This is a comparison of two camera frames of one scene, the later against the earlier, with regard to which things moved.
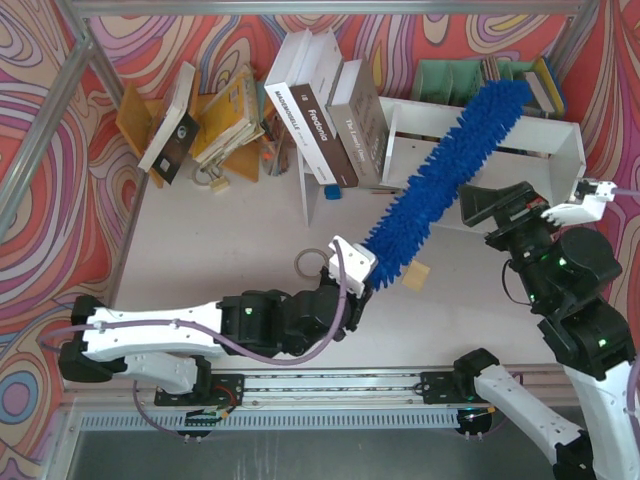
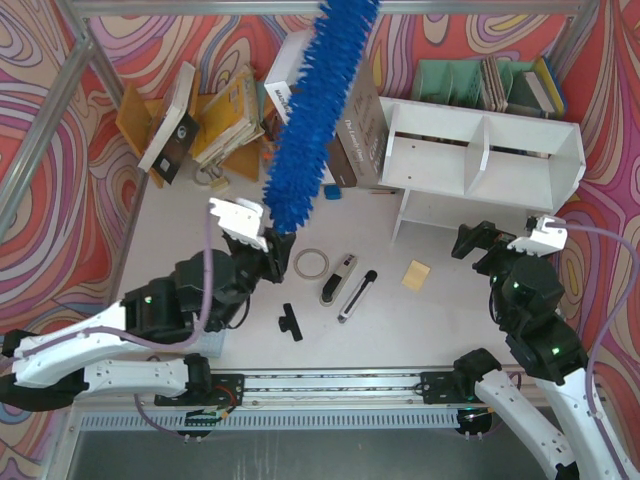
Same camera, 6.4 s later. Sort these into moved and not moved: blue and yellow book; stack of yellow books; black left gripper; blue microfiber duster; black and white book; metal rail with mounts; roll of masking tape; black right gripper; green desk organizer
Moved: black right gripper; blue microfiber duster; black left gripper
Not moved: roll of masking tape; metal rail with mounts; blue and yellow book; green desk organizer; stack of yellow books; black and white book
